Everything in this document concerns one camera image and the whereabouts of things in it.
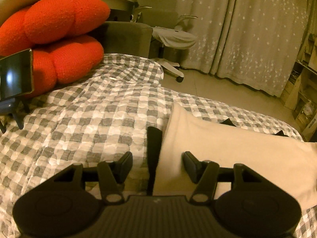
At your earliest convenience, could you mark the smartphone playing video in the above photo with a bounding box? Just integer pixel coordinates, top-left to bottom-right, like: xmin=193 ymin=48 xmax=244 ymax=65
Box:
xmin=1 ymin=49 xmax=34 ymax=102

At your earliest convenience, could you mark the wooden shelf unit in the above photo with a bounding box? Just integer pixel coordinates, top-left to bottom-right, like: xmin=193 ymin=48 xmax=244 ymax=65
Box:
xmin=281 ymin=33 xmax=316 ymax=141

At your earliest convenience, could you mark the grey star curtain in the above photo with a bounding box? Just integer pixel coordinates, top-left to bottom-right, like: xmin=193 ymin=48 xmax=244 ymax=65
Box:
xmin=176 ymin=0 xmax=316 ymax=97

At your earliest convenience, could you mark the red puffy cushion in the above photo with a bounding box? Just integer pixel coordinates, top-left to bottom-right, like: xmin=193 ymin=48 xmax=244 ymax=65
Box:
xmin=24 ymin=35 xmax=104 ymax=98
xmin=1 ymin=0 xmax=110 ymax=57

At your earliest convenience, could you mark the dark grey sofa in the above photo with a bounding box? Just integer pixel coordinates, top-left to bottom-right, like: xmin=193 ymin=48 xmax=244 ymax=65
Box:
xmin=89 ymin=21 xmax=153 ymax=58

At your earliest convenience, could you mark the dark blue phone stand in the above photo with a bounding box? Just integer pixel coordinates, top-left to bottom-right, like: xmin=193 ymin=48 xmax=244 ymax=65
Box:
xmin=1 ymin=98 xmax=30 ymax=130

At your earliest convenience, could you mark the white desk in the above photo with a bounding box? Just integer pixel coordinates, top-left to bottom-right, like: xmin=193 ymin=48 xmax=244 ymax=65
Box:
xmin=102 ymin=0 xmax=134 ymax=22

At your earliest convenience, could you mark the grey office chair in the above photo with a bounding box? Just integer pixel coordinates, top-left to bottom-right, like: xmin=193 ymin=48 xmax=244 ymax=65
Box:
xmin=130 ymin=0 xmax=198 ymax=83

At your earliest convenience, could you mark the lower red puffy cushion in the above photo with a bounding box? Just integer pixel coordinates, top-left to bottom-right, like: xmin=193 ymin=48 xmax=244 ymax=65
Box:
xmin=24 ymin=35 xmax=104 ymax=98

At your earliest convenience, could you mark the grey checkered quilt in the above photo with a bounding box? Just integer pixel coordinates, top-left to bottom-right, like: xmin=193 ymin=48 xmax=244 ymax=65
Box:
xmin=0 ymin=53 xmax=317 ymax=238

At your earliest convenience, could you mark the black and white raglan shirt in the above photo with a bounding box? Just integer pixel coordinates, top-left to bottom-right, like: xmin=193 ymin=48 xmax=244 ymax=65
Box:
xmin=153 ymin=103 xmax=316 ymax=210

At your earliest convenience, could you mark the upper red puffy cushion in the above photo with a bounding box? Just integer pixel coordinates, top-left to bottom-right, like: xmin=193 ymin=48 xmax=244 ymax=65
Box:
xmin=1 ymin=0 xmax=110 ymax=57

